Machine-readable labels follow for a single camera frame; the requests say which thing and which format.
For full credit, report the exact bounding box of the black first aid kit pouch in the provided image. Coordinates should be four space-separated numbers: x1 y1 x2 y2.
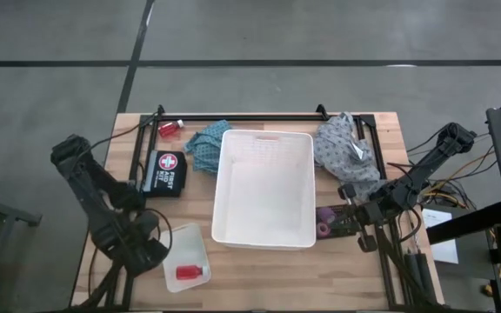
141 150 189 198

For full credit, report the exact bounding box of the white fabric tag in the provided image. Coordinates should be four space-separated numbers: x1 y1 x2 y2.
349 139 365 160

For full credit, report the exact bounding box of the black aluminium frame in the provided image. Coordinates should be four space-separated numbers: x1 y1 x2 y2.
76 113 441 312

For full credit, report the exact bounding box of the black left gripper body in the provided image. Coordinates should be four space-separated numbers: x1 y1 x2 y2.
117 210 170 276

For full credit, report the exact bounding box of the grey patterned cloth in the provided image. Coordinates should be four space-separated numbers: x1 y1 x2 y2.
312 111 386 202

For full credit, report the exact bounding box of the long black cable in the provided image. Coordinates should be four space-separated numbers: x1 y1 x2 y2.
83 112 156 151

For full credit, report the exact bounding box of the white mesh plastic basket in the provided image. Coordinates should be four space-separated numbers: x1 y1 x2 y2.
210 129 317 251

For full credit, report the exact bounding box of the tangled cable bundle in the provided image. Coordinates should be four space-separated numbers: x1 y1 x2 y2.
409 134 495 210

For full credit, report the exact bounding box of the grey metal stand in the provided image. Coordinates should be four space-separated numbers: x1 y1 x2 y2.
0 190 43 313

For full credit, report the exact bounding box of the red bottle with white cap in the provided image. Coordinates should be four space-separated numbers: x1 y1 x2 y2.
157 119 185 139
175 263 210 282

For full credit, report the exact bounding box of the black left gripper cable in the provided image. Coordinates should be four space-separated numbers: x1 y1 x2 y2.
145 208 173 257

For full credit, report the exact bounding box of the translucent plastic tray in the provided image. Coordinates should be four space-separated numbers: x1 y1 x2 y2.
159 223 212 294

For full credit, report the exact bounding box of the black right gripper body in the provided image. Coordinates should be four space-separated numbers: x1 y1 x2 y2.
338 183 389 254

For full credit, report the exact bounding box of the black beam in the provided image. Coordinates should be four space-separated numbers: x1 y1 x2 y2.
426 199 501 245

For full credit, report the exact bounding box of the black cylinder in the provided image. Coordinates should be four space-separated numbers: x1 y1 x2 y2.
416 252 435 303
404 251 421 301

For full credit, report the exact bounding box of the white paper sheet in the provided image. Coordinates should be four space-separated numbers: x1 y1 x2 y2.
422 208 459 265

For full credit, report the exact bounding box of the black perforated tray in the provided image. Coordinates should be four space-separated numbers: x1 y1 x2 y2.
315 203 360 239

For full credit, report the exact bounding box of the brown cable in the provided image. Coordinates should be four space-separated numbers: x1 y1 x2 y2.
87 247 99 296

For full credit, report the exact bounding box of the teal patterned cloth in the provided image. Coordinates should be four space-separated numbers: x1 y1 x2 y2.
184 120 233 176

